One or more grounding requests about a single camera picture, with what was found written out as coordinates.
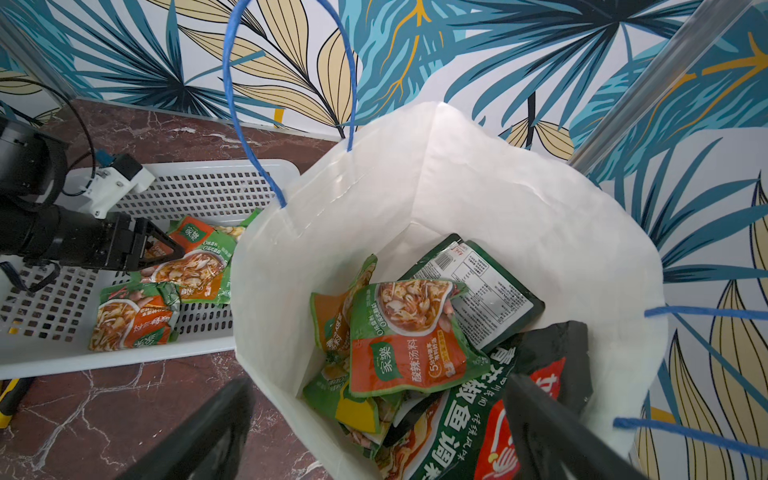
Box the yellow black pliers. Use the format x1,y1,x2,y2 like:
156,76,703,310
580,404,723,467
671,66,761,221
0,377,35,430

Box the right aluminium corner post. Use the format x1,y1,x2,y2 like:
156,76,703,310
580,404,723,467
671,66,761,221
569,0,752,174

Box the large dark seasoning packet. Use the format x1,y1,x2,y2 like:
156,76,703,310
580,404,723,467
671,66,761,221
401,233,545,354

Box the green orange condiment packet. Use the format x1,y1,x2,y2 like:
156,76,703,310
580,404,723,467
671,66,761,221
131,209,261,305

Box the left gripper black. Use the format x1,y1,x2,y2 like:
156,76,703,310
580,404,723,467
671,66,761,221
89,212,186,272

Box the red green soup packet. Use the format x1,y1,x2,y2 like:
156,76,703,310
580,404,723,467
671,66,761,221
349,279,490,398

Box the left aluminium corner post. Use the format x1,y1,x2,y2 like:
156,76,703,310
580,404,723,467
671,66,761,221
1,13,78,100

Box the white blue checkered paper bag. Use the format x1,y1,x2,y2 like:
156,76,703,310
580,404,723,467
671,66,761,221
222,0,768,480

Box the aluminium corner post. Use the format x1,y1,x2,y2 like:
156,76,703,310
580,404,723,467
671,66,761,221
569,0,752,174
1,13,78,100

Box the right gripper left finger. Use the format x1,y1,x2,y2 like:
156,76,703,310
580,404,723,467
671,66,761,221
120,377,255,479

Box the large green red packet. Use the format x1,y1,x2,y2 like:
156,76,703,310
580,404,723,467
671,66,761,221
375,321,592,479

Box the orange green basket packet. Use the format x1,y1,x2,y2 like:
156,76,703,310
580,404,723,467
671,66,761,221
88,282,181,352

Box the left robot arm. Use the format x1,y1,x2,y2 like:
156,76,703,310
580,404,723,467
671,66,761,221
1,117,185,272

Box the green orange soup packet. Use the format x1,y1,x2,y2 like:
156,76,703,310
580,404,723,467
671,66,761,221
310,254,378,363

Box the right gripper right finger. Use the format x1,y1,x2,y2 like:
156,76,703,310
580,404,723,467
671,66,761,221
503,374,644,479

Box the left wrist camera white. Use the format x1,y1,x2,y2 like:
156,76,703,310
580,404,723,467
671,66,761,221
77,150,156,219

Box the yellow green condiment packet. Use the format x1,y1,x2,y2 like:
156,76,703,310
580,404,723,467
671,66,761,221
302,359,403,459

